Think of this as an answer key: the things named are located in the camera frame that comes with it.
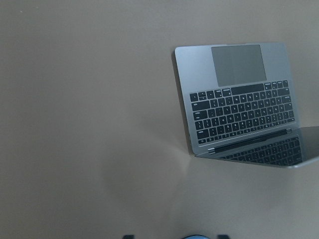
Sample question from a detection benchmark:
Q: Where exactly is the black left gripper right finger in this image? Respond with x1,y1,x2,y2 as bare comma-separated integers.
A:
217,235,229,239

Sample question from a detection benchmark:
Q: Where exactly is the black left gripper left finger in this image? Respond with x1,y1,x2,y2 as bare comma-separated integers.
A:
122,235,134,239

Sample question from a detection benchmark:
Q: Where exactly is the grey laptop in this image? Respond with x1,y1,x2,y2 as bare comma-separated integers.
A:
174,42,319,168

